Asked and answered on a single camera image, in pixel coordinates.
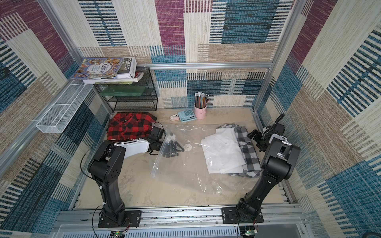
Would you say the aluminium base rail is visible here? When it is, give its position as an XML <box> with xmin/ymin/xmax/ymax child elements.
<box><xmin>50</xmin><ymin>204</ymin><xmax>314</xmax><ymax>238</ymax></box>

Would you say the black folio book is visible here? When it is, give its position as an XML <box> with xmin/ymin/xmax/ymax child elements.
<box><xmin>80</xmin><ymin>57</ymin><xmax>144</xmax><ymax>84</ymax></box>

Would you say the grey white checked shirt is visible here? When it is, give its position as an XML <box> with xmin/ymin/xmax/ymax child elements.
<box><xmin>218</xmin><ymin>124</ymin><xmax>261</xmax><ymax>178</ymax></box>

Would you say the white folded shirt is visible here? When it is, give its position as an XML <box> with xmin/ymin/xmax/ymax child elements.
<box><xmin>201</xmin><ymin>128</ymin><xmax>246</xmax><ymax>174</ymax></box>

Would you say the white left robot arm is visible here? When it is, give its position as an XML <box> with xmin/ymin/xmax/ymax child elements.
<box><xmin>87</xmin><ymin>127</ymin><xmax>186</xmax><ymax>231</ymax></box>

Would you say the white wire mesh basket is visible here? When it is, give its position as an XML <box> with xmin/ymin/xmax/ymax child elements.
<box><xmin>36</xmin><ymin>82</ymin><xmax>93</xmax><ymax>133</ymax></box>

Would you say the red black plaid shirt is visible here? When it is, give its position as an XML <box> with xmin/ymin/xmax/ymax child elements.
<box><xmin>107</xmin><ymin>112</ymin><xmax>157</xmax><ymax>142</ymax></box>

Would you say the black wire shelf rack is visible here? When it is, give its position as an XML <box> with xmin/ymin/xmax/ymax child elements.
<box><xmin>95</xmin><ymin>67</ymin><xmax>158</xmax><ymax>112</ymax></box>

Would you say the coloured pencils bundle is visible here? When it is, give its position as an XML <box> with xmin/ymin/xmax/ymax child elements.
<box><xmin>194</xmin><ymin>92</ymin><xmax>210</xmax><ymax>109</ymax></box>

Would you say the pink metal pencil bucket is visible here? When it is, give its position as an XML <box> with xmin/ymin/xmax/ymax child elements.
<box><xmin>194</xmin><ymin>103</ymin><xmax>207</xmax><ymax>120</ymax></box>

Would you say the teal desk calculator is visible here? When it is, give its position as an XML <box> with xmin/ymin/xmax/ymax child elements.
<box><xmin>178</xmin><ymin>109</ymin><xmax>196</xmax><ymax>123</ymax></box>

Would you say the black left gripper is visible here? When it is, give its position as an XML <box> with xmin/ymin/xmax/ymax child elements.
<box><xmin>156</xmin><ymin>141</ymin><xmax>185</xmax><ymax>158</ymax></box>

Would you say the small white pink eraser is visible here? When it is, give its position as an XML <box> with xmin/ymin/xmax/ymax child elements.
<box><xmin>170</xmin><ymin>114</ymin><xmax>180</xmax><ymax>121</ymax></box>

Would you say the green flat box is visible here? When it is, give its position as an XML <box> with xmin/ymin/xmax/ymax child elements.
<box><xmin>100</xmin><ymin>86</ymin><xmax>146</xmax><ymax>97</ymax></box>

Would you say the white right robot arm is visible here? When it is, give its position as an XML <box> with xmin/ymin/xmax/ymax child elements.
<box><xmin>236</xmin><ymin>122</ymin><xmax>301</xmax><ymax>222</ymax></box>

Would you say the clear plastic vacuum bag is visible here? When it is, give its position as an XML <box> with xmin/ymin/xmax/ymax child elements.
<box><xmin>151</xmin><ymin>123</ymin><xmax>259</xmax><ymax>194</ymax></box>

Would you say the colourful illustrated book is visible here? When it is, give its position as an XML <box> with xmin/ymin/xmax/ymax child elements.
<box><xmin>70</xmin><ymin>58</ymin><xmax>124</xmax><ymax>80</ymax></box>

